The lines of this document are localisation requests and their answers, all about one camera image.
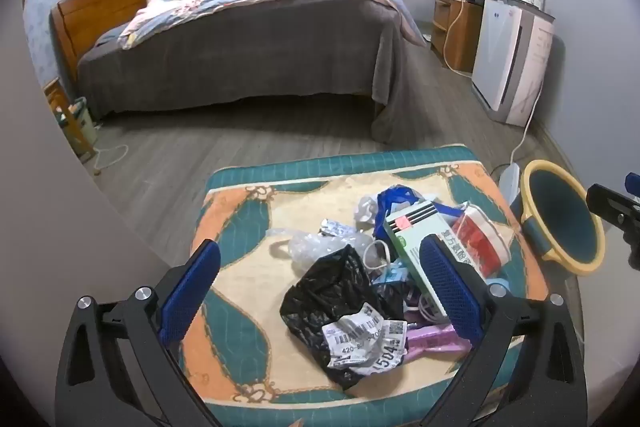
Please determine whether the white power cable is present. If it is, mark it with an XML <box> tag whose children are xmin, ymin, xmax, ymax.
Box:
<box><xmin>442</xmin><ymin>0</ymin><xmax>482</xmax><ymax>76</ymax></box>
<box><xmin>509</xmin><ymin>57</ymin><xmax>547</xmax><ymax>168</ymax></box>

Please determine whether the white air purifier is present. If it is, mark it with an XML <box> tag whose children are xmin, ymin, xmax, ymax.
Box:
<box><xmin>471</xmin><ymin>0</ymin><xmax>556</xmax><ymax>126</ymax></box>

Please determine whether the wooden cabinet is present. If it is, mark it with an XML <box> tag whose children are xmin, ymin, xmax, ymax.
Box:
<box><xmin>431</xmin><ymin>0</ymin><xmax>484</xmax><ymax>74</ymax></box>

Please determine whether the red white packet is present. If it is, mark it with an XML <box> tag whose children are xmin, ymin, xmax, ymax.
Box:
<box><xmin>447</xmin><ymin>203</ymin><xmax>511</xmax><ymax>279</ymax></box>

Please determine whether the bed with grey cover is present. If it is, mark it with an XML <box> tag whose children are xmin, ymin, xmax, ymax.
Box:
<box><xmin>75</xmin><ymin>0</ymin><xmax>431</xmax><ymax>142</ymax></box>

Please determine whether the printed teal orange mat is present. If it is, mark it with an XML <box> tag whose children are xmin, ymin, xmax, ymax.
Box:
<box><xmin>180</xmin><ymin>144</ymin><xmax>567</xmax><ymax>414</ymax></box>

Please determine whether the green white cardboard box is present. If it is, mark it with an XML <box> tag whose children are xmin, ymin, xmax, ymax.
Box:
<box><xmin>384</xmin><ymin>199</ymin><xmax>482</xmax><ymax>324</ymax></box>

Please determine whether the small clear plastic wrap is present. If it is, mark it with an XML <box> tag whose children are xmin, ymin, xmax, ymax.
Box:
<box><xmin>354</xmin><ymin>194</ymin><xmax>382</xmax><ymax>226</ymax></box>

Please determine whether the yellow rimmed teal trash bin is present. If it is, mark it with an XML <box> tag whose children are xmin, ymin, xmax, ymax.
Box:
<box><xmin>520</xmin><ymin>159</ymin><xmax>607</xmax><ymax>277</ymax></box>

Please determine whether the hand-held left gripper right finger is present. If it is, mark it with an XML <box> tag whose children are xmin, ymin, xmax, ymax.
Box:
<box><xmin>419</xmin><ymin>234</ymin><xmax>588</xmax><ymax>427</ymax></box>

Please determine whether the blue snack packet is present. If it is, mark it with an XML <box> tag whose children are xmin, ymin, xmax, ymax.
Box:
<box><xmin>374</xmin><ymin>185</ymin><xmax>467</xmax><ymax>249</ymax></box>

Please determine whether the wooden headboard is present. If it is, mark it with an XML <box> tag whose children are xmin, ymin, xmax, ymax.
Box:
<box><xmin>50</xmin><ymin>0</ymin><xmax>195</xmax><ymax>82</ymax></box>

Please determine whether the black plastic bag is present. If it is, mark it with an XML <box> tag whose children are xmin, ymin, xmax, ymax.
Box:
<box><xmin>280</xmin><ymin>244</ymin><xmax>407</xmax><ymax>391</ymax></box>

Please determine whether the light blue crumpled wrapper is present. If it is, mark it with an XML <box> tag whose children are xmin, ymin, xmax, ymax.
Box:
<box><xmin>372</xmin><ymin>259</ymin><xmax>412</xmax><ymax>289</ymax></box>

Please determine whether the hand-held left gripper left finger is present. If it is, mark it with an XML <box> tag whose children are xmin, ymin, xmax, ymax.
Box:
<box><xmin>54</xmin><ymin>238</ymin><xmax>222</xmax><ymax>427</ymax></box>

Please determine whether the purple wrapper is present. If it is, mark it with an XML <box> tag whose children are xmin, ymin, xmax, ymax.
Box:
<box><xmin>404</xmin><ymin>307</ymin><xmax>474</xmax><ymax>362</ymax></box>

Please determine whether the crumpled white label paper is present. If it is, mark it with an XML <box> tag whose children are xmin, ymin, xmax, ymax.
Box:
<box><xmin>321</xmin><ymin>303</ymin><xmax>407</xmax><ymax>376</ymax></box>

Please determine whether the white power strip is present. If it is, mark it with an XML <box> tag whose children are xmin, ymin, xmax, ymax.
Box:
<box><xmin>497</xmin><ymin>162</ymin><xmax>524</xmax><ymax>208</ymax></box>

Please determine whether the large clear plastic bag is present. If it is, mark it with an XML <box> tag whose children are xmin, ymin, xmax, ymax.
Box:
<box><xmin>265</xmin><ymin>227</ymin><xmax>377</xmax><ymax>276</ymax></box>

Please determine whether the silver foil wrapper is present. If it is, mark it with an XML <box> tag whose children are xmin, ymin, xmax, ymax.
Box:
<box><xmin>320</xmin><ymin>218</ymin><xmax>362</xmax><ymax>238</ymax></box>

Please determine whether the white looped cord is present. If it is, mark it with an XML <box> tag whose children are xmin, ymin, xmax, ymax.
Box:
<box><xmin>362</xmin><ymin>239</ymin><xmax>402</xmax><ymax>271</ymax></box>

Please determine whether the pale green bin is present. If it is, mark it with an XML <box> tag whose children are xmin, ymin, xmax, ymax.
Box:
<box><xmin>60</xmin><ymin>97</ymin><xmax>99</xmax><ymax>148</ymax></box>

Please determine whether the thin white floor cable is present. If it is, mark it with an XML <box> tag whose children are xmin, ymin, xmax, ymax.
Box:
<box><xmin>92</xmin><ymin>142</ymin><xmax>130</xmax><ymax>174</ymax></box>

